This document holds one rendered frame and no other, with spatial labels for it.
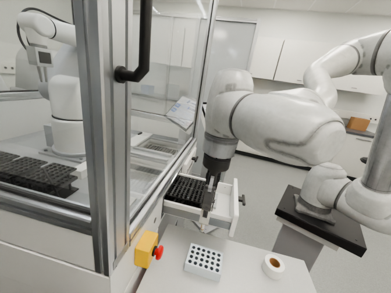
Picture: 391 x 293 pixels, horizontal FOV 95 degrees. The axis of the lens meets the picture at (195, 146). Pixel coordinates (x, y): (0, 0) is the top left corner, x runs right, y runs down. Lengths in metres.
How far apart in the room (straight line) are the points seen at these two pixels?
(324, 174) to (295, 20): 3.76
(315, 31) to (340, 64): 3.84
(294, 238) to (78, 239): 1.04
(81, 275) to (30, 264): 0.15
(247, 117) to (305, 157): 0.11
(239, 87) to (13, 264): 0.71
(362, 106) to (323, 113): 4.53
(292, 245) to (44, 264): 1.10
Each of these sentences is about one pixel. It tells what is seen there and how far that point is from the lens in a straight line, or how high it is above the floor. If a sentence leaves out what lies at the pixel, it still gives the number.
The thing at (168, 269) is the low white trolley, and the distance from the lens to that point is 0.75.
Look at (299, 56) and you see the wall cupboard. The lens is 4.08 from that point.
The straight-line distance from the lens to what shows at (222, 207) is 0.90.
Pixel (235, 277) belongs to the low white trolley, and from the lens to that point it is 0.78.
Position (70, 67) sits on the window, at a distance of 0.35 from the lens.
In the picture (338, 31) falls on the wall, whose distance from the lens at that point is 4.66.
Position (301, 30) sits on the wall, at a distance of 4.52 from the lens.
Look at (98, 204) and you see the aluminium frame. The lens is 0.40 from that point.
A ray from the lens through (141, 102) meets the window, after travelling 0.44.
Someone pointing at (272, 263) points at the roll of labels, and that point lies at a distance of 0.86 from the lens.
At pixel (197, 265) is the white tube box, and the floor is 0.80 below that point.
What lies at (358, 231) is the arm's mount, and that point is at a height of 0.81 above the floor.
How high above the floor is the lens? 1.38
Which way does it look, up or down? 21 degrees down
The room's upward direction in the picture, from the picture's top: 9 degrees clockwise
